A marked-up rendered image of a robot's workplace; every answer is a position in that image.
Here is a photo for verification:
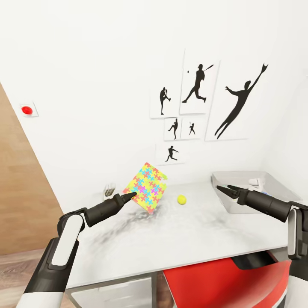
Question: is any jigsaw puzzle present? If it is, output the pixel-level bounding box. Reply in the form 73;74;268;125
122;162;167;214

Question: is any tennis ball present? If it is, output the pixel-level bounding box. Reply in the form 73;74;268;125
178;195;186;204

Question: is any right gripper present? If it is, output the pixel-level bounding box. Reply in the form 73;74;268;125
216;185;274;215

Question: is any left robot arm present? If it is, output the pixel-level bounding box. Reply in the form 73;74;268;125
16;183;137;308

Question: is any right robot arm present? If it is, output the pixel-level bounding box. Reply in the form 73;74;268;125
216;178;308;308

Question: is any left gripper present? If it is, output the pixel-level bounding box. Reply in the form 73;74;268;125
96;192;137;221

